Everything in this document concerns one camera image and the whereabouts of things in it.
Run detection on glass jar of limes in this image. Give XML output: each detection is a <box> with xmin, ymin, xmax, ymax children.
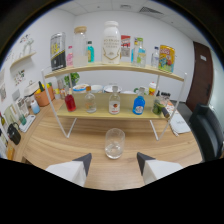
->
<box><xmin>151</xmin><ymin>95</ymin><xmax>168</xmax><ymax>116</ymax></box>

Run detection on clear bottle with white cap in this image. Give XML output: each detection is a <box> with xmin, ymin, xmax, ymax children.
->
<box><xmin>108</xmin><ymin>85</ymin><xmax>121</xmax><ymax>116</ymax></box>

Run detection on clear glass tumbler with ice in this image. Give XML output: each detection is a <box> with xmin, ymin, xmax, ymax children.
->
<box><xmin>104</xmin><ymin>127</ymin><xmax>126</xmax><ymax>160</ymax></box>

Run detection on white pouch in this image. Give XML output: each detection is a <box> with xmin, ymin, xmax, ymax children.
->
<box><xmin>169</xmin><ymin>113</ymin><xmax>192</xmax><ymax>135</ymax></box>

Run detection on orange patterned book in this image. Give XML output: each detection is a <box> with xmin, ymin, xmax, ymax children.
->
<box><xmin>164</xmin><ymin>99</ymin><xmax>178</xmax><ymax>116</ymax></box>

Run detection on white tray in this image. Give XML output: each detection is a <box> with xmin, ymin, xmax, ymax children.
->
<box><xmin>18</xmin><ymin>114</ymin><xmax>37</xmax><ymax>133</ymax></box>

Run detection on black chair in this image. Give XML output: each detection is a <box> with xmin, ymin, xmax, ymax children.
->
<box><xmin>188</xmin><ymin>103</ymin><xmax>224</xmax><ymax>163</ymax></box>

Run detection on blue liquid bottle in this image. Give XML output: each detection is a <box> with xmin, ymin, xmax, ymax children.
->
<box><xmin>132</xmin><ymin>86</ymin><xmax>147</xmax><ymax>116</ymax></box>

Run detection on red liquid bottle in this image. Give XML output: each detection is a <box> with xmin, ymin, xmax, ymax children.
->
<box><xmin>64</xmin><ymin>87</ymin><xmax>77</xmax><ymax>113</ymax></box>

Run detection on black bag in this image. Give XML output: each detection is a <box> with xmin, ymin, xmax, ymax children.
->
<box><xmin>6</xmin><ymin>122</ymin><xmax>22</xmax><ymax>146</ymax></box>

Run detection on clear bottle with orange cap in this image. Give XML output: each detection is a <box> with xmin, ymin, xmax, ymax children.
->
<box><xmin>84</xmin><ymin>85</ymin><xmax>98</xmax><ymax>114</ymax></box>

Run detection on light blue small bottle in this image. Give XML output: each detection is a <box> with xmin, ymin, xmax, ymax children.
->
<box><xmin>30</xmin><ymin>99</ymin><xmax>41</xmax><ymax>115</ymax></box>

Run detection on dark spice jars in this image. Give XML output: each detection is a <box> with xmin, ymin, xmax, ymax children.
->
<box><xmin>160</xmin><ymin>91</ymin><xmax>172</xmax><ymax>100</ymax></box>

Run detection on orange pot with utensils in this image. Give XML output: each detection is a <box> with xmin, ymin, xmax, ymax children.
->
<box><xmin>34</xmin><ymin>81</ymin><xmax>56</xmax><ymax>108</ymax></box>

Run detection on white kettle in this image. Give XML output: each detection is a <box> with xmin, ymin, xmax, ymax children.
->
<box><xmin>23</xmin><ymin>80</ymin><xmax>40</xmax><ymax>98</ymax></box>

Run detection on wide white bowl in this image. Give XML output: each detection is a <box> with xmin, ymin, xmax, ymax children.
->
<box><xmin>103</xmin><ymin>84</ymin><xmax>123</xmax><ymax>94</ymax></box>

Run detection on green potted plant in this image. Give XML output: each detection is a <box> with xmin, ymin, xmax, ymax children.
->
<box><xmin>63</xmin><ymin>72</ymin><xmax>81</xmax><ymax>88</ymax></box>

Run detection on brown door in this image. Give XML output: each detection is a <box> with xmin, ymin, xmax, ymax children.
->
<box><xmin>185</xmin><ymin>40</ymin><xmax>214</xmax><ymax>113</ymax></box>

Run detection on two-tier wooden shelf rack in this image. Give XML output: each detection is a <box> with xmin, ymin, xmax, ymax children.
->
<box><xmin>41</xmin><ymin>61</ymin><xmax>188</xmax><ymax>142</ymax></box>

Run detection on small clear bottle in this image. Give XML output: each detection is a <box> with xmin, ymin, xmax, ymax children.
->
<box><xmin>150</xmin><ymin>45</ymin><xmax>160</xmax><ymax>69</ymax></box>

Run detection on small pink liquid bottle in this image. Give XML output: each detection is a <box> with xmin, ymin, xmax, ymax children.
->
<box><xmin>66</xmin><ymin>45</ymin><xmax>74</xmax><ymax>68</ymax></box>

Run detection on green-capped clear bottle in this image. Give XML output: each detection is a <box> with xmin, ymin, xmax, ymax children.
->
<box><xmin>136</xmin><ymin>37</ymin><xmax>147</xmax><ymax>68</ymax></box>

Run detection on small teal liquid bottle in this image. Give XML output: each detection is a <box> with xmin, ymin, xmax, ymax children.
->
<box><xmin>86</xmin><ymin>40</ymin><xmax>96</xmax><ymax>64</ymax></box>

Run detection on clear jar with cork lid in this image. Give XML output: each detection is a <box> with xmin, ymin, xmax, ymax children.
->
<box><xmin>72</xmin><ymin>25</ymin><xmax>89</xmax><ymax>67</ymax></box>

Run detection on large white plastic bottle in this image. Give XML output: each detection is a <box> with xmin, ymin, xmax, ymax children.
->
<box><xmin>100</xmin><ymin>20</ymin><xmax>122</xmax><ymax>65</ymax></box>

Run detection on plant in white vase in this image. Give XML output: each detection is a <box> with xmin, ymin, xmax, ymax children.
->
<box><xmin>19</xmin><ymin>34</ymin><xmax>35</xmax><ymax>56</ymax></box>

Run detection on ceiling air vent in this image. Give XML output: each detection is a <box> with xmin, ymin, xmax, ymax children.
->
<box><xmin>138</xmin><ymin>5</ymin><xmax>164</xmax><ymax>16</ymax></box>

